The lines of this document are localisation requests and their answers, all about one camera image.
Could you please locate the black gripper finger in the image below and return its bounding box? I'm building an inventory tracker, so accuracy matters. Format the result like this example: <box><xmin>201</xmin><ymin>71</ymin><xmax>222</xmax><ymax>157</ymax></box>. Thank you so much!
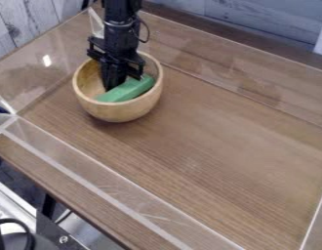
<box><xmin>99</xmin><ymin>58</ymin><xmax>127</xmax><ymax>91</ymax></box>
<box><xmin>126</xmin><ymin>61</ymin><xmax>145</xmax><ymax>80</ymax></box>

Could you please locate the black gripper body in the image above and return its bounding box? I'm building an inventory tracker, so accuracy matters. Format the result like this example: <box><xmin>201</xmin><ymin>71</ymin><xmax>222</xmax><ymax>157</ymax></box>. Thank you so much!
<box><xmin>86</xmin><ymin>10</ymin><xmax>147</xmax><ymax>65</ymax></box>

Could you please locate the green rectangular block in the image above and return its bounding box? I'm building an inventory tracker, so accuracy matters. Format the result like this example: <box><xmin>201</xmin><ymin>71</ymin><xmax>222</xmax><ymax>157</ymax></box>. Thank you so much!
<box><xmin>94</xmin><ymin>74</ymin><xmax>154</xmax><ymax>103</ymax></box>

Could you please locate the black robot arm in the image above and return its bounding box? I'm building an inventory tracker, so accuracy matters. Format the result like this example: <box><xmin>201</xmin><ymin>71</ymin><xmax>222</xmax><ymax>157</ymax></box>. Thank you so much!
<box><xmin>86</xmin><ymin>0</ymin><xmax>147</xmax><ymax>91</ymax></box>

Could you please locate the light wooden bowl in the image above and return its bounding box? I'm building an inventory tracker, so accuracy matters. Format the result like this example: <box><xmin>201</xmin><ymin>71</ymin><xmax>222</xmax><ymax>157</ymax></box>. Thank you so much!
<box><xmin>71</xmin><ymin>51</ymin><xmax>163</xmax><ymax>123</ymax></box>

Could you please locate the clear acrylic tray wall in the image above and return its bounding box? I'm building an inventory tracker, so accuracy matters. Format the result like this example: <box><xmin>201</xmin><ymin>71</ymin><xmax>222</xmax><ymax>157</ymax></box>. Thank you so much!
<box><xmin>0</xmin><ymin>5</ymin><xmax>322</xmax><ymax>250</ymax></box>

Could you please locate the black metal bracket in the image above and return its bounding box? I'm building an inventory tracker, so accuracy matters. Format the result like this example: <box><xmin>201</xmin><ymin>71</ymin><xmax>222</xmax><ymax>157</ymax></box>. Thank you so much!
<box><xmin>32</xmin><ymin>213</ymin><xmax>89</xmax><ymax>250</ymax></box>

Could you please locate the black cable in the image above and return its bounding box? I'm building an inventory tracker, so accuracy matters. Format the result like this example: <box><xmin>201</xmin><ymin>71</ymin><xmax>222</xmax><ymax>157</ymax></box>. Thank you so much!
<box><xmin>0</xmin><ymin>218</ymin><xmax>35</xmax><ymax>250</ymax></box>

